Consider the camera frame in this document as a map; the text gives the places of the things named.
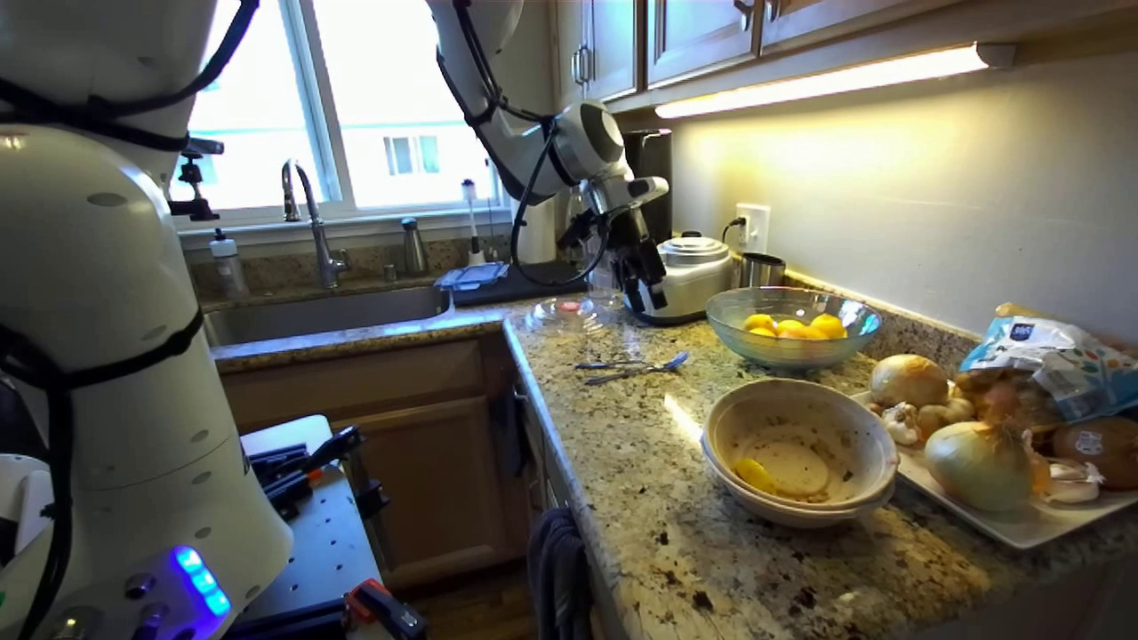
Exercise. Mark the black camera on tripod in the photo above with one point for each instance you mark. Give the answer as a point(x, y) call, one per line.
point(191, 170)

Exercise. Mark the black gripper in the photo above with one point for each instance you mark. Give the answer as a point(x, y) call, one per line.
point(636, 259)

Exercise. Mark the white ice cream maker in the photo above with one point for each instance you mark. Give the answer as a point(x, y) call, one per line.
point(696, 270)

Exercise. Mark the plastic food bag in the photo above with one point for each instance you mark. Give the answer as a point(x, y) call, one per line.
point(1081, 373)

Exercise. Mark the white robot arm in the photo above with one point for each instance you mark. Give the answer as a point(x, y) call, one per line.
point(128, 509)

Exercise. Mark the yellow onion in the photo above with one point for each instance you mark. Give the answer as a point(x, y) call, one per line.
point(909, 378)
point(979, 468)

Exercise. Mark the dark hanging towel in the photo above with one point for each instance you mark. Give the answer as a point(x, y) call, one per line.
point(559, 577)

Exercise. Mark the soap dispenser bottle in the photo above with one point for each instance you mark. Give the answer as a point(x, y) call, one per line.
point(230, 265)

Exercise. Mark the yellow onion back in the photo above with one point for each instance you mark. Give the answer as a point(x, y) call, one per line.
point(909, 378)

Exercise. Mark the under cabinet light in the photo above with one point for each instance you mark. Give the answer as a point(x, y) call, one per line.
point(953, 61)

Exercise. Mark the white rectangular plate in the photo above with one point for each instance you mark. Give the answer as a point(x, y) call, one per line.
point(1024, 522)

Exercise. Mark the black soda maker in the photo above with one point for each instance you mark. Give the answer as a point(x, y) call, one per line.
point(657, 156)

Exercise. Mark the yellow onion front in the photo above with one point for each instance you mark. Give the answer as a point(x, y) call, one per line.
point(979, 468)

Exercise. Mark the white bowl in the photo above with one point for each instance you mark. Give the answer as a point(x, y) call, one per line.
point(793, 410)
point(803, 481)

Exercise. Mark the chrome kitchen faucet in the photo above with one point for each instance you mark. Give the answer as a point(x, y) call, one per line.
point(297, 197)

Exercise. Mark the white wall outlet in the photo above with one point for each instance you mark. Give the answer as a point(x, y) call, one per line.
point(754, 226)

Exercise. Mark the glass bowl with lemons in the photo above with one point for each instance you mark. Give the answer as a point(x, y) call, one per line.
point(792, 329)

